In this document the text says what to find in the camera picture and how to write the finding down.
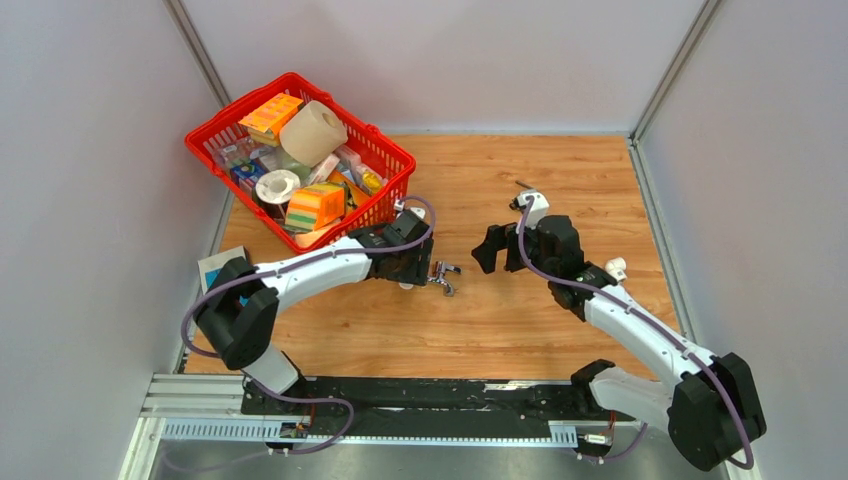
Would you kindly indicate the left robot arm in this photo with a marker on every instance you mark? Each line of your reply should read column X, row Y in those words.
column 239, row 311

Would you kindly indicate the blue small box in basket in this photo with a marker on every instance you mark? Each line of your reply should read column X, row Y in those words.
column 247, row 175

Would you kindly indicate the orange striped sponge box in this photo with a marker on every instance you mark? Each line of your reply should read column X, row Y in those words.
column 314, row 207

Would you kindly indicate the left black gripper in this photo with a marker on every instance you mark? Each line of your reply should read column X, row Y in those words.
column 418, row 273

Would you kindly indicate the brown toilet paper roll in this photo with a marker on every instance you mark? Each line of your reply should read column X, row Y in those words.
column 312, row 134

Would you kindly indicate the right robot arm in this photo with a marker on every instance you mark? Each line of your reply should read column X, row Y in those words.
column 708, row 404

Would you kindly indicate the blue razor box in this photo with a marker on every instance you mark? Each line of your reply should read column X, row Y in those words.
column 210, row 267

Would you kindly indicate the white tape roll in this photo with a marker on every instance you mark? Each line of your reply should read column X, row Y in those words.
column 277, row 187

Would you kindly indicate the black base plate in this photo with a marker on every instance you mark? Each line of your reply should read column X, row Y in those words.
column 439, row 411

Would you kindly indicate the red plastic shopping basket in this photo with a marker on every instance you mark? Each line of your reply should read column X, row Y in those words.
column 376, row 150

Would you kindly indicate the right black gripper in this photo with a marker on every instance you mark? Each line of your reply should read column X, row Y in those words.
column 497, row 238

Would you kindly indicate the yellow snack packet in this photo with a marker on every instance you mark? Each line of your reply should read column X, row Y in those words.
column 370, row 181

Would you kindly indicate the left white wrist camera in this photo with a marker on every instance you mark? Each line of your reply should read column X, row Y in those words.
column 405, row 211

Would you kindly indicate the orange patterned box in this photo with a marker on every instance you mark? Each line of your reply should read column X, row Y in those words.
column 265, row 123

